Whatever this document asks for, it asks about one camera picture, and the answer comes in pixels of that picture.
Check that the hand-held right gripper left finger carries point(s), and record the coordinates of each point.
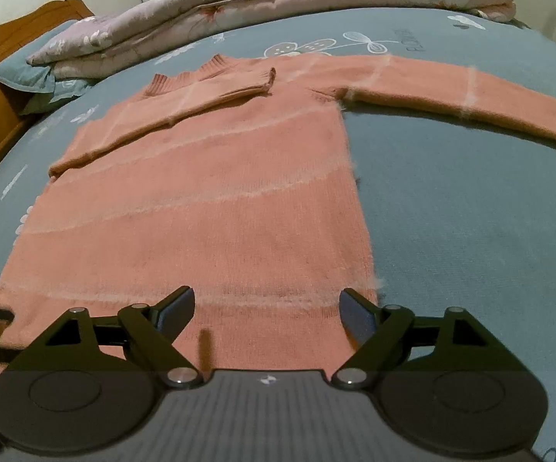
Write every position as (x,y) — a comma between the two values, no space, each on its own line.
(179,308)

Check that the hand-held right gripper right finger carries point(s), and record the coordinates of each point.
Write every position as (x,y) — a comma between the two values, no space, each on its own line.
(355,317)

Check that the pink knit sweater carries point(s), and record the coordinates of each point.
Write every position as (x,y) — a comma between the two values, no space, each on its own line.
(210,211)

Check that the blue floral bed sheet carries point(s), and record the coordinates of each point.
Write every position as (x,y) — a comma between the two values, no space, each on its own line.
(451,211)

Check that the blue pillow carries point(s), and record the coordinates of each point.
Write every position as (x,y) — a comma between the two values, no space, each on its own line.
(22,77)

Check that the folded pink floral quilt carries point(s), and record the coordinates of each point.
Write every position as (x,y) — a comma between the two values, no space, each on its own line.
(306,5)

